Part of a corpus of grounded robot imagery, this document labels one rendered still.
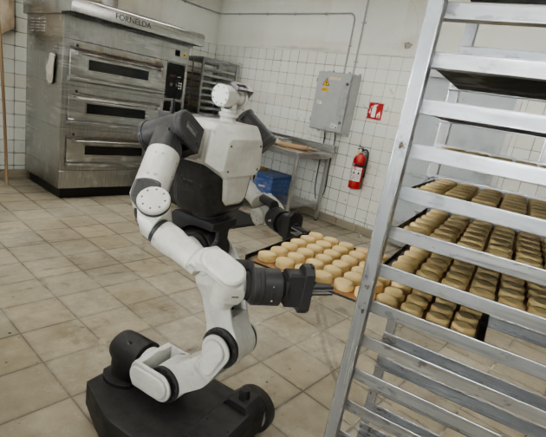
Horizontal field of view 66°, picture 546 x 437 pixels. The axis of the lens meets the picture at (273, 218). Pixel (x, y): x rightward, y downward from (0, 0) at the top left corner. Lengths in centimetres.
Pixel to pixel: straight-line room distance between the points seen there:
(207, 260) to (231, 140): 46
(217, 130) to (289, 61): 491
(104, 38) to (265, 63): 235
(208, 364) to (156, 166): 72
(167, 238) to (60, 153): 404
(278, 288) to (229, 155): 49
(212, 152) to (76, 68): 375
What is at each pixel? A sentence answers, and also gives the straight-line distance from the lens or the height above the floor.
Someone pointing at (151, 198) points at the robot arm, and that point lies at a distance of 103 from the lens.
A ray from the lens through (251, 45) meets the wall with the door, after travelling 668.
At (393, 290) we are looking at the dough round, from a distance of 111.
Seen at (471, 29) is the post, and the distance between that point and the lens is 138.
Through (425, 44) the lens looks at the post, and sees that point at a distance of 92.
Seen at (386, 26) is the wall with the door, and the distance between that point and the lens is 543.
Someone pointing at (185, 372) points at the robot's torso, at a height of 38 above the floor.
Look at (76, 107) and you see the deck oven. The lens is 496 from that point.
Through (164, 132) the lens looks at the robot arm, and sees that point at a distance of 119.
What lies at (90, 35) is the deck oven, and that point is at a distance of 503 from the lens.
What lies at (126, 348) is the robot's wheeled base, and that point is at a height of 33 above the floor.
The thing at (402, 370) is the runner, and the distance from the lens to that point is 154.
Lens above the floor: 137
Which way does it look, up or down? 15 degrees down
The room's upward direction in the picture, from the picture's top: 10 degrees clockwise
